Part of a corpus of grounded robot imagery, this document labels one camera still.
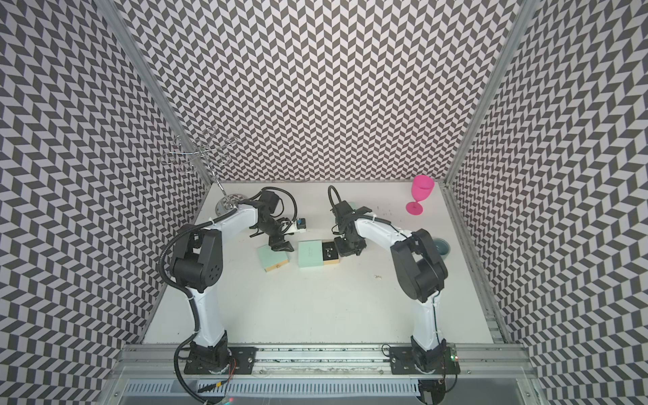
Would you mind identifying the black corrugated left cable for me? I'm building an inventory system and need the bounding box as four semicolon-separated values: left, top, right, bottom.
260;186;300;224

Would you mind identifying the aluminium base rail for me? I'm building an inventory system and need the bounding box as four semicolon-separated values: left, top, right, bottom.
108;343;540;381

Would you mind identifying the pink plastic goblet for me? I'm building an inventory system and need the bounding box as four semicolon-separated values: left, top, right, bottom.
406;175;435;215

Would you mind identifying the silver metal jewelry stand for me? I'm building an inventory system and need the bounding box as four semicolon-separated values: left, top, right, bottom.
161;127;245;217

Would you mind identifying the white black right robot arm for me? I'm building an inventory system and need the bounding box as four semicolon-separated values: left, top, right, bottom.
331;201;448;374

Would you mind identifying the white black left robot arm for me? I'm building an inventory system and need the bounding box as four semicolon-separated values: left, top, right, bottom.
157;187;298;375

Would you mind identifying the teal round dish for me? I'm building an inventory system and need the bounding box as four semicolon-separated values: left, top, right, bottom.
434;238;452;260

